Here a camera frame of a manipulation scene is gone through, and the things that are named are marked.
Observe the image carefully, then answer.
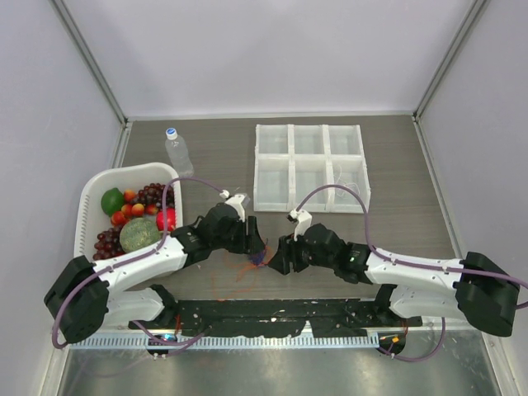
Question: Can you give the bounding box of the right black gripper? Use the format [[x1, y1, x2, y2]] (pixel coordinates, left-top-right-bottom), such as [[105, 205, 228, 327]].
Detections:
[[269, 226, 336, 275]]

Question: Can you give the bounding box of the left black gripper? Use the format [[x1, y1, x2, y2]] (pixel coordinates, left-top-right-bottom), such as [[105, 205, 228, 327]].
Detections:
[[211, 214, 265, 254]]

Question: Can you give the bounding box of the blue wire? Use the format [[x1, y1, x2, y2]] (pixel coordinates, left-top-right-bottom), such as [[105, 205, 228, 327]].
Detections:
[[249, 246, 273, 267]]

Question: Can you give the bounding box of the white wire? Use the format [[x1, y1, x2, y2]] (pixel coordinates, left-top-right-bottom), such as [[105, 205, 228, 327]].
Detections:
[[332, 163, 364, 197]]

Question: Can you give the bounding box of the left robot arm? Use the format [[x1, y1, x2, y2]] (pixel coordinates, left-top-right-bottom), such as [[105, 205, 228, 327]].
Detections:
[[44, 204, 266, 349]]

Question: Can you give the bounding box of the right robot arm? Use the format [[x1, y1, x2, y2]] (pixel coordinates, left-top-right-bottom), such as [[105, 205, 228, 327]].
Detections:
[[268, 224, 521, 337]]

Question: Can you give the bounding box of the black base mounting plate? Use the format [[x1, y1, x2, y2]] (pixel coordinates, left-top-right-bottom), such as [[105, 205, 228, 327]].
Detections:
[[141, 299, 422, 338]]

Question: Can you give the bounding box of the white six-compartment organizer tray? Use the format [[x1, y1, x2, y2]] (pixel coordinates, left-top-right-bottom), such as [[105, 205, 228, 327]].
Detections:
[[253, 124, 371, 214]]

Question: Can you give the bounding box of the red apple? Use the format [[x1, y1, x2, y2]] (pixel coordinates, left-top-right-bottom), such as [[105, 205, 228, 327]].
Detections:
[[156, 208, 177, 233]]

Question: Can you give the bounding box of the purple grape bunch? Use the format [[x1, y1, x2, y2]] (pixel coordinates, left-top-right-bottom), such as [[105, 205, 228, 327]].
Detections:
[[130, 183, 175, 209]]

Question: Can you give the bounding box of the green melon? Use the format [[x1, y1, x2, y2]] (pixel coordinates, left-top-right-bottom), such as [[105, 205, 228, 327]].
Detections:
[[120, 218, 162, 253]]

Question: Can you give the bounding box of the clear plastic water bottle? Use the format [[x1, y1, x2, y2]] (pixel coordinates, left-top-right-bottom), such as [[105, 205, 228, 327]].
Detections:
[[165, 128, 194, 177]]

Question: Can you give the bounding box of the dark red grape bunch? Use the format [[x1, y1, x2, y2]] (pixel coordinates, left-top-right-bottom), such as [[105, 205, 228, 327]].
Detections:
[[92, 226, 124, 261]]

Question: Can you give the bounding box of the green lime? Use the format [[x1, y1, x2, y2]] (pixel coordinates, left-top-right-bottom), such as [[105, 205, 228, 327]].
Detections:
[[101, 187, 125, 217]]

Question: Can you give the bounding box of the white fruit basket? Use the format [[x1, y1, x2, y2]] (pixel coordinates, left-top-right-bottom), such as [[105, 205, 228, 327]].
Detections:
[[74, 163, 183, 271]]

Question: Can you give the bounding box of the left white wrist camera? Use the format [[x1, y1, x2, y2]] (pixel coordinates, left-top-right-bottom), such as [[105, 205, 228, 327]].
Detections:
[[219, 190, 250, 222]]

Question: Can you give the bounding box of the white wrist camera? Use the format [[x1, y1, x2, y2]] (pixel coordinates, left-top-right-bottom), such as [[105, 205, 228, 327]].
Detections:
[[287, 209, 313, 241], [219, 190, 250, 222]]

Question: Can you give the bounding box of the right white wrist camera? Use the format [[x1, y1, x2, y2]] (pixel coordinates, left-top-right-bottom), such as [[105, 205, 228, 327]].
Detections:
[[287, 209, 313, 241]]

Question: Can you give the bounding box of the white slotted cable duct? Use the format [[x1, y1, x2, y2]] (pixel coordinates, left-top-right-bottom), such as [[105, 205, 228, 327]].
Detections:
[[72, 332, 380, 350]]

